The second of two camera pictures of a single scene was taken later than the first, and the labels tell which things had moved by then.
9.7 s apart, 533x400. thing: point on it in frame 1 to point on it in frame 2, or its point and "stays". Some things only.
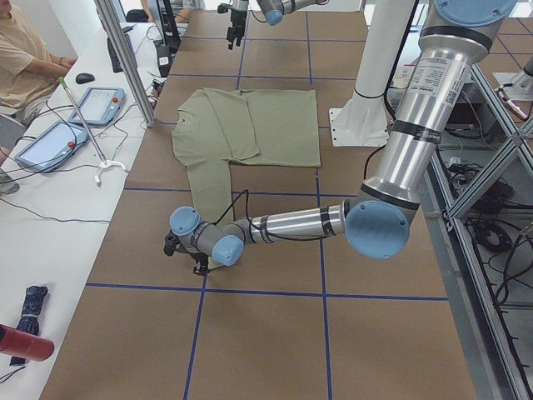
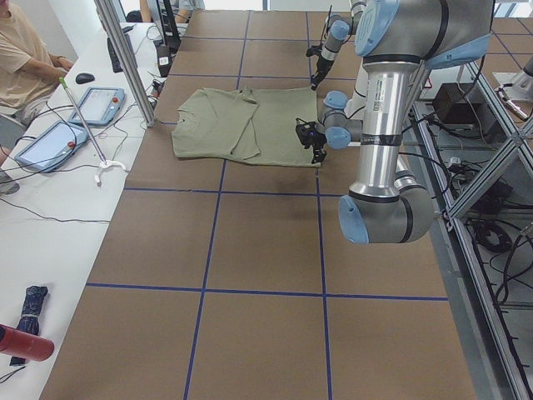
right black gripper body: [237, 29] to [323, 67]
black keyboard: [116, 62] stays
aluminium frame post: [127, 62] stays
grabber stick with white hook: [105, 163] stays
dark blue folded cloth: [29, 322] stays
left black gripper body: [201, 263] to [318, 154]
